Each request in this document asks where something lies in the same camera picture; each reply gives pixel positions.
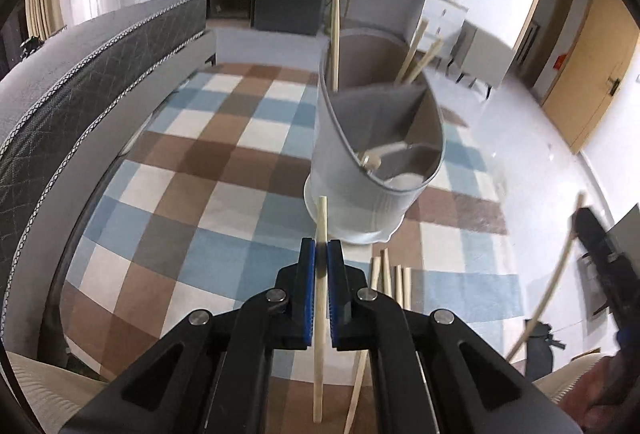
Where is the yellow wooden door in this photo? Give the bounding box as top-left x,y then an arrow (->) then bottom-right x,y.
542,0 -> 640,155

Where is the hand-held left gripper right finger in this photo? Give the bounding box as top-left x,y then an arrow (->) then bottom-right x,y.
327,239 -> 588,434

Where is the grey white utensil holder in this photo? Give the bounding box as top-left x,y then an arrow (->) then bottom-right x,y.
303,28 -> 447,245

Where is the person's left leg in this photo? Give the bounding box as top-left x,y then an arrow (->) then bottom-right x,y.
0,349 -> 108,434

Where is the grey quilted bed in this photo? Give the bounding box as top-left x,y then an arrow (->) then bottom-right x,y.
0,0 -> 217,335

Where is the black floor object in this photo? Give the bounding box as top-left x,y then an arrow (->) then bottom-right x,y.
522,319 -> 568,382

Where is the person's leg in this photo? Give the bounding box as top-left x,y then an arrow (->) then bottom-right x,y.
0,349 -> 108,434
532,351 -> 601,407

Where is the checked blue brown tablecloth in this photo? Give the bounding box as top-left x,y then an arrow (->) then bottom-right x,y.
57,62 -> 526,434

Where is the beige curtain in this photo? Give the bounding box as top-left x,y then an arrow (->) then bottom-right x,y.
25,0 -> 66,40

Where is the grey nightstand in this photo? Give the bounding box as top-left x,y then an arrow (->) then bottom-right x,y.
447,22 -> 513,100

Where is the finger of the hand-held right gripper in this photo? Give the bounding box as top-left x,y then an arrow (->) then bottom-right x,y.
572,207 -> 618,265

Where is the person's right hand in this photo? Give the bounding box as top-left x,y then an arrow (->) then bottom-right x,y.
560,354 -> 640,434

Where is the person's right leg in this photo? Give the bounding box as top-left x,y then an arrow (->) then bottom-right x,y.
532,351 -> 601,407

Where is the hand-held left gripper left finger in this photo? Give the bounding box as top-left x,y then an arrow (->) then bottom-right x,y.
60,237 -> 318,434

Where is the small black object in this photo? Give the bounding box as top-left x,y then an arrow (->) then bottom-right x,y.
19,37 -> 46,60

